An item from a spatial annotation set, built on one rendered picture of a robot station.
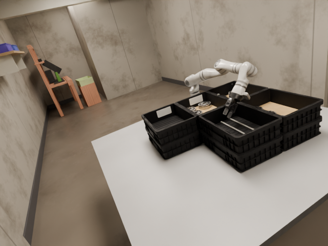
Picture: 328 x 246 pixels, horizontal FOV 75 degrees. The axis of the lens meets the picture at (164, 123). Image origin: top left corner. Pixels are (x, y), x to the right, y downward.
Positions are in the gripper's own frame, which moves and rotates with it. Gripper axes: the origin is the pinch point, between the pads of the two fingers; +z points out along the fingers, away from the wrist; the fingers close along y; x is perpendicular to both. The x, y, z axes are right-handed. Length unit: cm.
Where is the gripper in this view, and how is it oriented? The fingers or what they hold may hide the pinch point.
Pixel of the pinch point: (226, 115)
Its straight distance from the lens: 137.4
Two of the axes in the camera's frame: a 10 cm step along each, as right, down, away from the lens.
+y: -5.1, -2.1, -8.3
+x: 7.5, 3.6, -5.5
